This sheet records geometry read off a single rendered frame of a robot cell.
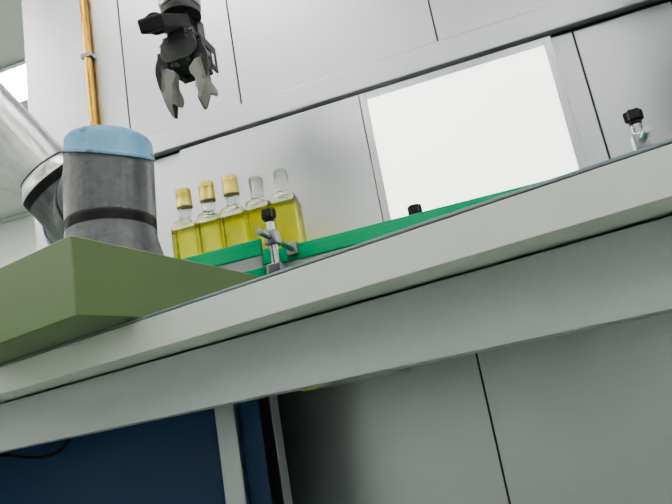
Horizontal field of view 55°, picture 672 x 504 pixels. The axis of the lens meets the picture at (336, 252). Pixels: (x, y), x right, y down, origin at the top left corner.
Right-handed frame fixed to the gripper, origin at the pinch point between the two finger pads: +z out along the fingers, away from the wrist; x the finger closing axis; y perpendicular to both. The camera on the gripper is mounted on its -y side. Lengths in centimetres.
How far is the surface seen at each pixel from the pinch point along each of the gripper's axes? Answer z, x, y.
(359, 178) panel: 5.6, -18.5, 42.0
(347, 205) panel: 11.1, -14.6, 42.0
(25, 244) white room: -128, 338, 339
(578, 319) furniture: 52, -50, -44
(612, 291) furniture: 51, -53, -45
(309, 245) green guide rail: 22.5, -9.4, 25.9
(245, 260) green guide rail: 24.8, 0.6, 16.7
